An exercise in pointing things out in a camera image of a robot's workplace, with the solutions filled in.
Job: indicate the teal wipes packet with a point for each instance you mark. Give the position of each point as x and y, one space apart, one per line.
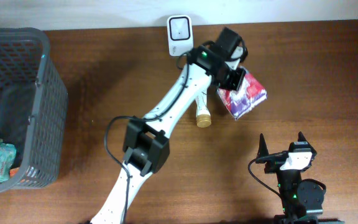
7 157

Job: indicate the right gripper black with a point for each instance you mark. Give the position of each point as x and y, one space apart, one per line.
271 167

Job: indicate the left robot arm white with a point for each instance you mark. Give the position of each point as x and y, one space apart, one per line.
146 142

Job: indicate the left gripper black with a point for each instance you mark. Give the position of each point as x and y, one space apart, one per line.
235 79

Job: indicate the orange white packet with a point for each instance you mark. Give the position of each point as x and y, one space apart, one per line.
13 171

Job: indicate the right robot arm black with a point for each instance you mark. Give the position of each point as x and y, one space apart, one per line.
302 199

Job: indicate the white tube gold cap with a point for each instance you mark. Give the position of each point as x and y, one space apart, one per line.
203 116

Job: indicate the white barcode scanner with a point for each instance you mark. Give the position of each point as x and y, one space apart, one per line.
180 34

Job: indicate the pink floral pad package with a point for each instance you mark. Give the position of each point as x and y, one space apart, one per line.
250 93

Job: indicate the grey plastic mesh basket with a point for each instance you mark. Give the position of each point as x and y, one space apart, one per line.
33 107

